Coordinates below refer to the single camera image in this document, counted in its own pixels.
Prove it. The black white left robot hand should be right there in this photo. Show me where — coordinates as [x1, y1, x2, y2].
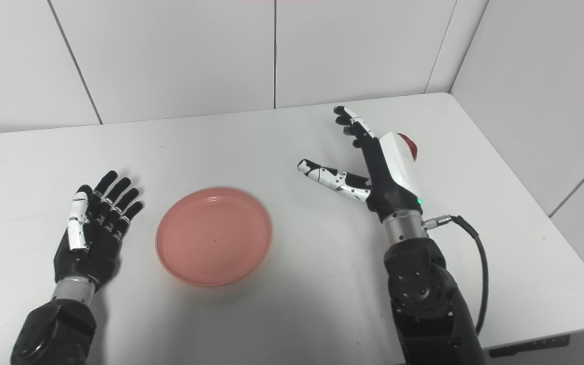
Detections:
[53, 170, 144, 293]

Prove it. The pink plate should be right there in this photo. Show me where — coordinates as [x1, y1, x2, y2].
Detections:
[155, 187, 273, 288]

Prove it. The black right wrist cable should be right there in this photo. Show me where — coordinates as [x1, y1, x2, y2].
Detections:
[423, 214, 490, 336]

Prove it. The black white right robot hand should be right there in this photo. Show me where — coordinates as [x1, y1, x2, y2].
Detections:
[297, 105, 423, 223]

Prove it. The red apple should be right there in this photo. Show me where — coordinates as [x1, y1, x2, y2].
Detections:
[397, 133, 419, 162]

